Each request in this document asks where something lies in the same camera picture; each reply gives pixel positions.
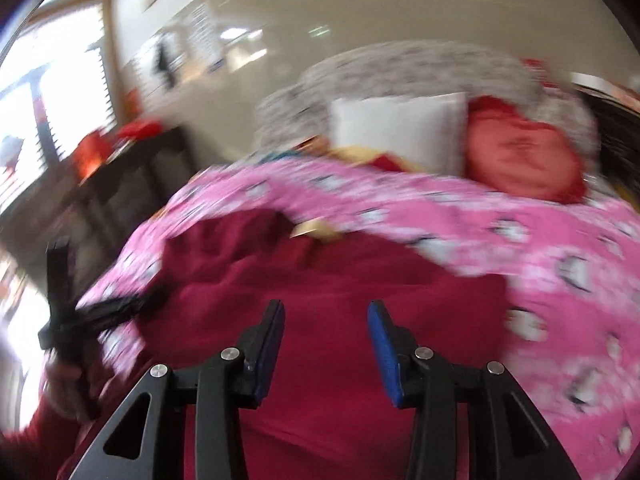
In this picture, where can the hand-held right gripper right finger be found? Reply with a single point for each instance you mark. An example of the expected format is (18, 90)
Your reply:
(382, 355)

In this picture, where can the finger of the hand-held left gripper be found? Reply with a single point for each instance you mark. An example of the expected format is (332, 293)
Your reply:
(120, 306)

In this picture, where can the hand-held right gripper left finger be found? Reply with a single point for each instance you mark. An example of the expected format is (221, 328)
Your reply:
(272, 345)

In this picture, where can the dark red garment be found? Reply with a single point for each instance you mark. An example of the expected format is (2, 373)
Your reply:
(325, 300)

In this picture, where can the person's left forearm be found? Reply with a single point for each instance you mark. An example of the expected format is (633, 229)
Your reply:
(35, 435)

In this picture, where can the person's left hand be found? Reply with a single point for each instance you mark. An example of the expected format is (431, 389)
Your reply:
(64, 380)

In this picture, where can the dark wooden cabinet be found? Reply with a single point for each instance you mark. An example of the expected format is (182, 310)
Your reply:
(120, 180)

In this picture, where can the orange-red box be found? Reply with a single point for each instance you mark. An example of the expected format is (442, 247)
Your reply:
(95, 152)

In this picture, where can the red cloth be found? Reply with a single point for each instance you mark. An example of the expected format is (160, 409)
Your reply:
(140, 127)

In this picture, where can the pink printed blanket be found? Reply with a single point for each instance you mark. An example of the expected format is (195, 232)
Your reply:
(565, 280)

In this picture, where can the yellow cloth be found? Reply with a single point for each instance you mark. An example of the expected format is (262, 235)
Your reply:
(365, 155)

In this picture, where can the window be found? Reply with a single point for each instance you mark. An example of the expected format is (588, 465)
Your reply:
(55, 85)

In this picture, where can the white pillow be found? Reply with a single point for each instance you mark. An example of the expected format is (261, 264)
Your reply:
(400, 125)

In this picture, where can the red cushion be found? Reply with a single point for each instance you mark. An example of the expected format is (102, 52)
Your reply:
(520, 152)

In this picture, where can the grey patterned headboard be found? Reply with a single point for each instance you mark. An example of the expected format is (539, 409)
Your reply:
(400, 67)

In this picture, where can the dark furniture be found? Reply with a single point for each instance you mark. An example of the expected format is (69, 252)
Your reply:
(620, 135)

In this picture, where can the white wall sheet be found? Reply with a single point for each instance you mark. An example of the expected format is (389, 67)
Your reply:
(205, 30)

